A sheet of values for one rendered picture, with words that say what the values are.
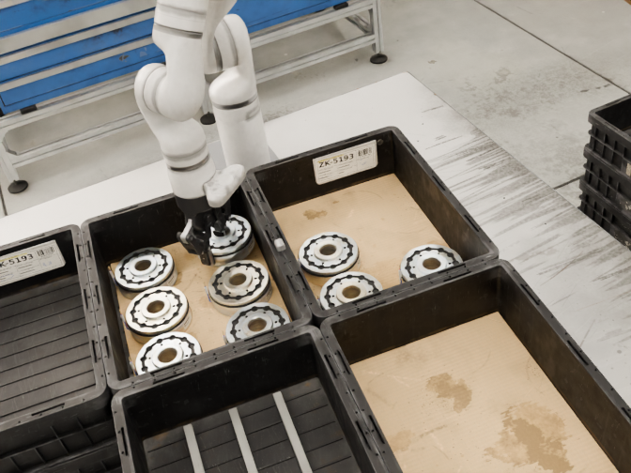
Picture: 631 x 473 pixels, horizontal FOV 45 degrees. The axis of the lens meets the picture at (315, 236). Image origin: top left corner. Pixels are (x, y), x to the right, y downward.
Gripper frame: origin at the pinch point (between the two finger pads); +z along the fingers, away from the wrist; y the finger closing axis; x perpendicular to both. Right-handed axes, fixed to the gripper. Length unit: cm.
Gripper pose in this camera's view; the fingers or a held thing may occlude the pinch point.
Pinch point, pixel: (214, 248)
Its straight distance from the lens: 131.7
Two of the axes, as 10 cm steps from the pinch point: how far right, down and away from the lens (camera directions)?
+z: 1.3, 7.4, 6.6
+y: -4.1, 6.4, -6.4
